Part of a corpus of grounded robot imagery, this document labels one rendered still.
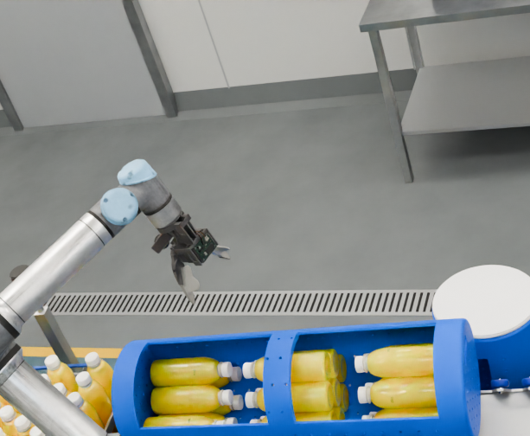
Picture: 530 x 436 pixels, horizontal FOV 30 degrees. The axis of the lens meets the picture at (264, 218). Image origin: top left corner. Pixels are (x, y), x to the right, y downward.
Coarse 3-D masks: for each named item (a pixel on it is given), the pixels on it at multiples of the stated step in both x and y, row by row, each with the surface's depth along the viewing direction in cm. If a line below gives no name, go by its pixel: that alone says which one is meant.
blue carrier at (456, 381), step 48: (240, 336) 246; (288, 336) 240; (336, 336) 249; (384, 336) 246; (432, 336) 243; (144, 384) 262; (240, 384) 264; (288, 384) 231; (144, 432) 244; (192, 432) 241; (240, 432) 237; (288, 432) 234; (336, 432) 230; (384, 432) 227; (432, 432) 224
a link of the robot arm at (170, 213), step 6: (174, 198) 221; (168, 204) 218; (174, 204) 219; (162, 210) 217; (168, 210) 218; (174, 210) 219; (180, 210) 220; (150, 216) 218; (156, 216) 218; (162, 216) 218; (168, 216) 218; (174, 216) 219; (150, 222) 221; (156, 222) 219; (162, 222) 218; (168, 222) 218
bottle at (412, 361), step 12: (384, 348) 232; (396, 348) 231; (408, 348) 229; (420, 348) 228; (432, 348) 227; (372, 360) 231; (384, 360) 229; (396, 360) 228; (408, 360) 227; (420, 360) 226; (432, 360) 226; (372, 372) 232; (384, 372) 230; (396, 372) 229; (408, 372) 228; (420, 372) 227; (432, 372) 226
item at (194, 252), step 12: (180, 216) 221; (156, 228) 222; (168, 228) 219; (180, 228) 219; (192, 228) 223; (204, 228) 223; (180, 240) 224; (192, 240) 220; (204, 240) 223; (180, 252) 223; (192, 252) 220; (204, 252) 223
